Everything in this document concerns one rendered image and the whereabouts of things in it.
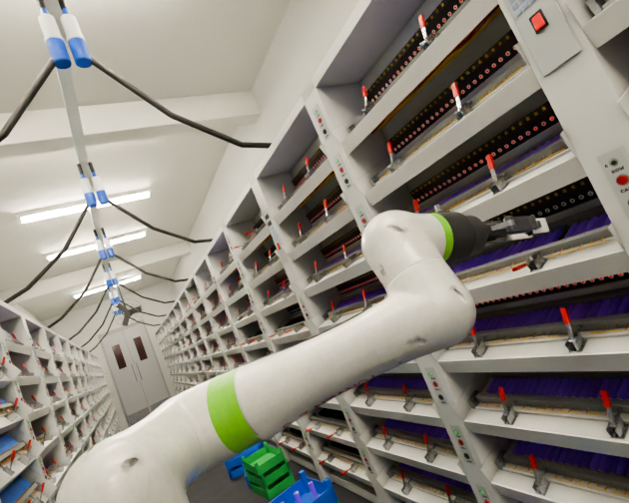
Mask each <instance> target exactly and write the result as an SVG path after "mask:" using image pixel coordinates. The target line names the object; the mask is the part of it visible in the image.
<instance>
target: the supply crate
mask: <svg viewBox="0 0 629 503"><path fill-rule="evenodd" d="M299 476H300V480H299V481H297V482H296V483H295V484H293V485H292V486H291V487H289V488H288V489H287V490H285V491H284V492H283V493H281V494H280V495H279V496H277V497H276V498H275V499H273V500H272V501H271V502H269V503H281V502H285V503H297V501H296V498H295V495H294V493H295V492H296V491H299V493H300V496H301V498H302V501H303V503H337V502H338V498H337V496H336V493H335V491H334V488H333V486H332V483H331V481H330V478H326V479H325V480H324V481H323V482H320V481H317V480H314V479H311V478H308V477H307V476H306V473H305V471H304V470H301V471H300V472H299ZM310 481H312V482H313V484H314V488H315V491H316V493H317V496H318V497H317V498H316V499H315V500H314V498H313V496H312V493H311V491H310V488H309V485H308V483H309V482H310Z"/></svg>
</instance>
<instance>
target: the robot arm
mask: <svg viewBox="0 0 629 503"><path fill-rule="evenodd" d="M434 207H435V213H433V214H413V213H408V212H404V211H387V212H384V213H381V214H379V215H377V216H376V217H374V218H373V219H372V220H371V221H370V222H369V223H368V224H367V226H366V227H365V229H364V231H363V234H362V237H361V250H362V254H363V256H364V258H365V260H366V262H367V263H368V264H369V266H370V267H371V269H372V270H373V272H374V273H375V274H376V276H377V277H378V279H379V280H380V282H381V283H382V285H383V286H384V288H385V290H386V291H387V294H388V296H387V298H386V299H385V300H383V301H381V302H380V303H378V304H376V305H375V306H373V307H371V308H367V309H365V310H364V311H362V312H360V313H358V314H356V315H355V316H353V317H351V318H349V319H347V320H345V321H343V322H341V323H340V324H338V325H336V326H334V327H332V328H330V329H327V330H325V331H323V332H321V333H319V334H317V335H315V336H313V337H310V338H308V339H306V340H304V341H301V342H299V343H297V344H294V345H292V346H289V347H287V348H285V349H282V350H279V351H277V352H274V353H272V354H269V355H266V356H264V357H261V358H258V359H255V360H252V361H249V362H246V363H243V364H240V365H239V366H240V367H238V368H236V369H233V370H231V371H228V372H226V373H224V374H221V375H219V376H217V377H214V378H212V379H210V380H208V381H205V382H203V383H201V384H199V385H197V386H195V387H192V388H190V389H188V390H186V391H184V392H182V393H180V394H178V395H176V396H174V397H172V398H170V399H168V400H167V401H165V402H164V403H163V404H161V405H160V406H159V407H158V408H157V409H155V410H154V411H153V412H152V413H150V414H149V415H148V416H147V417H146V418H144V419H143V420H141V421H140V422H138V423H136V424H135V425H133V426H131V427H129V428H128V429H126V430H124V431H122V432H120V433H118V434H116V435H113V436H111V437H109V438H106V439H104V440H102V441H100V442H99V443H97V444H95V445H94V446H92V447H91V448H90V449H88V450H87V451H86V452H85V453H84V454H82V455H81V456H80V457H79V458H78V460H77V461H76V462H75V463H74V464H73V465H72V467H71V468H70V469H69V471H68V473H67V474H66V476H65V478H64V479H63V481H62V484H61V486H60V488H59V491H58V494H57V498H56V502H55V503H190V502H189V499H188V496H187V488H188V487H189V486H190V484H192V483H193V482H194V481H195V480H196V479H197V478H199V477H200V476H201V475H202V474H203V473H205V472H206V471H208V470H210V469H212V468H214V467H216V466H218V465H220V464H222V463H224V462H226V461H228V460H229V459H231V458H233V457H235V456H237V455H238V454H240V453H242V452H244V451H246V450H247V449H249V448H251V447H253V446H254V445H256V444H258V443H259V442H261V441H263V440H269V439H271V438H272V437H273V436H275V435H276V434H278V433H279V432H281V431H282V430H283V429H285V428H287V427H288V426H289V425H291V424H292V423H294V422H295V421H297V420H298V419H300V418H302V417H303V416H305V415H306V414H308V413H310V412H311V411H313V410H314V409H316V408H318V407H319V406H321V405H323V404H324V403H326V402H328V401H330V400H331V399H333V398H335V397H337V396H339V395H340V394H342V393H344V392H346V391H348V390H350V389H352V388H354V387H356V386H358V385H360V384H362V383H364V382H366V381H368V380H370V379H372V378H374V377H376V376H378V375H380V374H382V373H384V372H387V371H389V370H391V369H393V368H396V367H398V366H400V365H402V364H405V363H407V362H410V361H412V360H415V359H417V358H420V357H423V356H425V355H428V354H431V353H434V352H436V351H439V350H442V349H445V348H448V347H451V346H454V345H456V344H458V343H460V342H462V341H463V340H464V339H465V338H466V337H467V336H468V335H469V334H470V332H471V331H472V329H473V326H474V323H475V319H476V307H475V302H474V299H473V297H472V295H471V293H470V292H469V290H468V289H467V288H466V287H465V285H464V284H463V283H462V282H461V281H460V279H459V278H458V277H457V276H456V275H455V273H454V272H453V271H452V270H451V268H450V267H449V266H448V263H451V264H452V266H453V267H457V263H458V262H460V261H463V260H465V259H467V258H468V257H469V256H470V255H475V254H478V253H480V252H481V251H482V250H483V249H484V247H485V246H488V245H496V244H498V242H506V241H507V239H509V240H510V241H515V240H522V239H530V238H532V235H534V234H541V233H548V232H549V227H548V225H547V222H546V219H545V218H541V219H536V218H535V216H527V217H513V216H507V217H505V218H504V219H503V222H502V221H495V222H491V221H486V222H483V221H482V220H480V219H479V218H477V217H475V216H465V215H464V214H461V213H458V212H451V211H442V210H441V208H440V205H436V206H434Z"/></svg>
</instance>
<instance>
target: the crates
mask: <svg viewBox="0 0 629 503"><path fill-rule="evenodd" d="M225 465H226V468H227V470H228V473H229V476H230V478H231V480H232V479H234V478H236V477H239V476H241V475H243V474H245V478H246V481H247V484H248V486H249V488H250V487H251V488H252V491H253V492H255V493H257V494H259V495H261V496H263V497H265V498H266V499H268V500H270V501H271V500H272V499H273V498H275V497H276V496H277V495H279V494H280V493H281V492H283V491H284V490H285V489H287V488H288V487H289V486H291V485H292V484H293V483H295V482H296V481H295V478H294V476H293V473H292V471H291V468H290V466H289V464H288V461H287V459H286V458H285V456H284V453H283V451H282V448H281V447H279V448H278V449H276V448H274V447H271V446H268V445H267V442H265V443H264V441H261V442H259V443H258V444H256V445H254V446H253V447H251V448H249V449H247V450H246V451H244V452H242V453H240V454H238V455H237V456H235V457H233V458H231V459H229V460H228V461H226V462H225Z"/></svg>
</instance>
